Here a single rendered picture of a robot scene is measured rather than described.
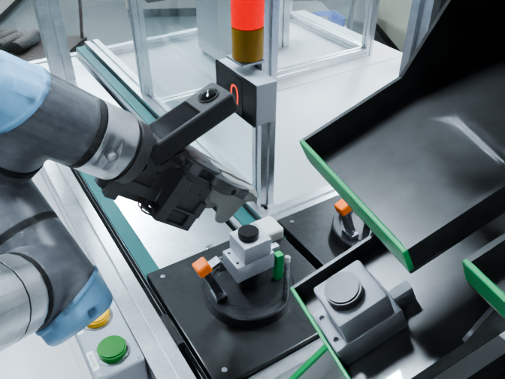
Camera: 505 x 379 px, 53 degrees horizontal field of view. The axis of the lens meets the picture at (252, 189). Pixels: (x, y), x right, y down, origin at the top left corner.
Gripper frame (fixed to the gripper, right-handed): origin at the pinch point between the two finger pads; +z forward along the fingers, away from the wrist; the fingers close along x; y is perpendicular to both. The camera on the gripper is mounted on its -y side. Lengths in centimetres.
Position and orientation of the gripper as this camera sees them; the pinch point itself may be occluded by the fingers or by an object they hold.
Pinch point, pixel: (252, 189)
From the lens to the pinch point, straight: 67.2
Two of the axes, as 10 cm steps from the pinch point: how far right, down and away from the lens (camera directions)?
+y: -5.6, 8.1, 1.6
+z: 6.3, 3.0, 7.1
